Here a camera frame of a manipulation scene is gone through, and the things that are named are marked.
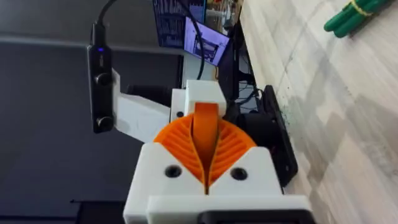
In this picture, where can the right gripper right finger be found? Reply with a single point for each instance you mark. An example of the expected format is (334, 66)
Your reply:
(248, 168)

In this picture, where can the lit computer screen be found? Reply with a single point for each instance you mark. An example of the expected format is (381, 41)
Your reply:
(205, 40)

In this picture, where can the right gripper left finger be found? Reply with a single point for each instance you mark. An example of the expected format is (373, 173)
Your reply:
(155, 174)

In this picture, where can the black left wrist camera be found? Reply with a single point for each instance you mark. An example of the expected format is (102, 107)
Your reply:
(101, 84)

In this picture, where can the dark computer monitor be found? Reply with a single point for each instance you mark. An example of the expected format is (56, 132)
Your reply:
(171, 21)

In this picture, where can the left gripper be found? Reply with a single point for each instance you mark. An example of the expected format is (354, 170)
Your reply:
(140, 115)

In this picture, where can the green toy vegetable bundle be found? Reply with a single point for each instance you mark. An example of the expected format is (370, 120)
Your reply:
(353, 17)

